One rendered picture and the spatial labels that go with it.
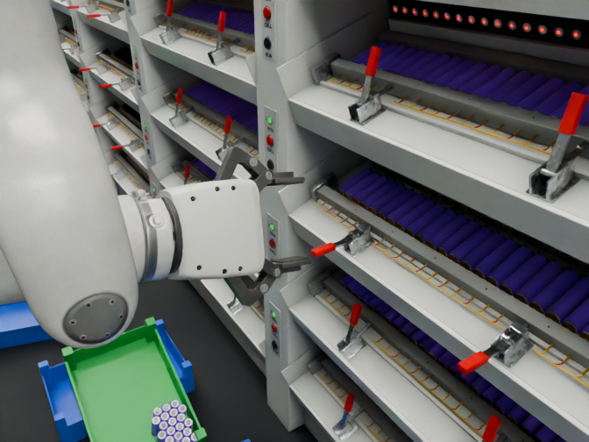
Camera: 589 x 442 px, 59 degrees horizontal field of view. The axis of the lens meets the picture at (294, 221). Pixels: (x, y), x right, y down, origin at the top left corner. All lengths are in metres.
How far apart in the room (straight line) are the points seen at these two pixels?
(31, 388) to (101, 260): 1.09
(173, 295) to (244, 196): 1.12
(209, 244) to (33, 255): 0.19
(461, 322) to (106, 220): 0.44
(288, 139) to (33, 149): 0.52
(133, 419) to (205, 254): 0.76
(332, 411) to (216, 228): 0.62
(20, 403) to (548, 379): 1.15
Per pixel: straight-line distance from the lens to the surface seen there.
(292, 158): 0.85
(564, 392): 0.62
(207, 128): 1.25
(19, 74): 0.40
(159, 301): 1.62
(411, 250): 0.72
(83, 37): 2.13
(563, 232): 0.52
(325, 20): 0.83
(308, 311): 0.97
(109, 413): 1.24
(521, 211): 0.54
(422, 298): 0.69
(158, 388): 1.26
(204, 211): 0.52
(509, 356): 0.62
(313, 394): 1.10
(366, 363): 0.88
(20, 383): 1.48
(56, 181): 0.37
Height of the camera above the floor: 0.94
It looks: 28 degrees down
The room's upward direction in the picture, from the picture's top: straight up
